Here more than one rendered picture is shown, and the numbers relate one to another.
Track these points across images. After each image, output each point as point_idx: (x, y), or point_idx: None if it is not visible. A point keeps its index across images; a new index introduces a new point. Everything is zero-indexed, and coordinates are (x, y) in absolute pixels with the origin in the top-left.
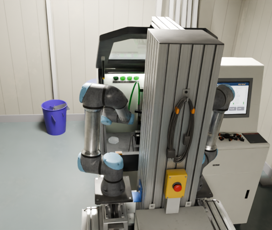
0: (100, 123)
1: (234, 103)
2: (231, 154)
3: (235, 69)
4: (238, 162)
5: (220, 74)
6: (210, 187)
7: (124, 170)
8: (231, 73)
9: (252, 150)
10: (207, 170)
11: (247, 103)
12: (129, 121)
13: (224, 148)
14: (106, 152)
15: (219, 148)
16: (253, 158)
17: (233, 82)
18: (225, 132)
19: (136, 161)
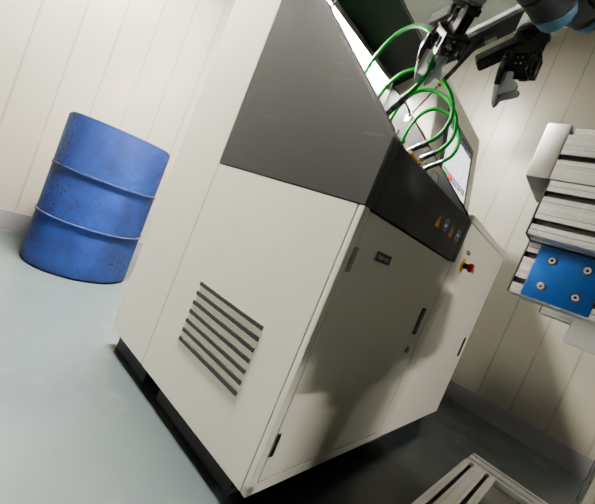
0: (354, 61)
1: (460, 179)
2: (486, 255)
3: (467, 124)
4: (483, 275)
5: (459, 119)
6: (449, 322)
7: (399, 223)
8: (464, 127)
9: (497, 256)
10: (462, 280)
11: (466, 188)
12: (575, 6)
13: (489, 237)
14: (396, 134)
15: (487, 236)
16: (491, 272)
17: (464, 144)
18: None
19: (424, 205)
